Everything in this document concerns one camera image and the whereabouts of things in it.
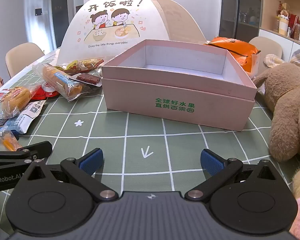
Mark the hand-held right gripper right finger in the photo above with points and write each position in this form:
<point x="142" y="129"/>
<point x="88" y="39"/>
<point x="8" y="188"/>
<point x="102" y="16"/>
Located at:
<point x="211" y="162"/>

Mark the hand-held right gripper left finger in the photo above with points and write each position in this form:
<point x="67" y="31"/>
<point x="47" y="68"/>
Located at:
<point x="91" y="161"/>

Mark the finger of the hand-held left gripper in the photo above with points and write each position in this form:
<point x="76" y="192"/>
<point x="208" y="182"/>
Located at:
<point x="32" y="150"/>

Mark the round bread packet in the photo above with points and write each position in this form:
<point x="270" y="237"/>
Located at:
<point x="16" y="100"/>

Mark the pink cardboard box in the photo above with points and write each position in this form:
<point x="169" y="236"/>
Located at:
<point x="177" y="97"/>

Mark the long bread packet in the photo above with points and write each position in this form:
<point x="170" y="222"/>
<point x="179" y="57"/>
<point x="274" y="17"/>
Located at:
<point x="60" y="80"/>

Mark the small orange snack packet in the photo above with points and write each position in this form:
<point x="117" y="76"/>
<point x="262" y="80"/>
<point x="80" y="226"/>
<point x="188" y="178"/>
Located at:
<point x="7" y="141"/>

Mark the blue and white snack packet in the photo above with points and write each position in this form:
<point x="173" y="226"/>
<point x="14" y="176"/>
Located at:
<point x="22" y="120"/>

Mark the red snack packet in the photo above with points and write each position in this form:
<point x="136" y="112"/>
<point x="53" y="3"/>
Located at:
<point x="47" y="93"/>

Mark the green checked tablecloth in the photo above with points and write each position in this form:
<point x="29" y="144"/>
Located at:
<point x="145" y="135"/>

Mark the beige chair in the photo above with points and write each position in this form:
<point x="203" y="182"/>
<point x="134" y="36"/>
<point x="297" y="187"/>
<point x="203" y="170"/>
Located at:
<point x="264" y="45"/>
<point x="22" y="57"/>

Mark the yellow snack packet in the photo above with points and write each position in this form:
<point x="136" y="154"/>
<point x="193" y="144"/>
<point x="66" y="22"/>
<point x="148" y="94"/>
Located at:
<point x="73" y="66"/>

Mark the brown plush toy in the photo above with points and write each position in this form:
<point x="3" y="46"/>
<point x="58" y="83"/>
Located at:
<point x="289" y="105"/>

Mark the brown striped snack packet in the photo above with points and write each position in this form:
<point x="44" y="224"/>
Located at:
<point x="93" y="63"/>

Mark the orange snack bag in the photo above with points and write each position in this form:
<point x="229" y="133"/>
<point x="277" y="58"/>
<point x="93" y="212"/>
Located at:
<point x="240" y="50"/>

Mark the printed mesh food cover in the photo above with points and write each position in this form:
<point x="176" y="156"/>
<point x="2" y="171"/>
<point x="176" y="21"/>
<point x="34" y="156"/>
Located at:
<point x="110" y="30"/>

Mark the dark door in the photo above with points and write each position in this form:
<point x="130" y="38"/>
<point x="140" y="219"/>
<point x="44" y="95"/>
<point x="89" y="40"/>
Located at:
<point x="62" y="10"/>

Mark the white and yellow bottle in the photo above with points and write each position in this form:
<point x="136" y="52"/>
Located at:
<point x="283" y="25"/>

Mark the glass jar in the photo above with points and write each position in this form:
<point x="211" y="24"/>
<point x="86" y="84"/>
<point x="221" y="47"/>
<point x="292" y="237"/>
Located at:
<point x="297" y="31"/>

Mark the glass door cabinet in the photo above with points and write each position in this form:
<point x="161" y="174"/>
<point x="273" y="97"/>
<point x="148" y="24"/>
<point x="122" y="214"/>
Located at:
<point x="240" y="7"/>

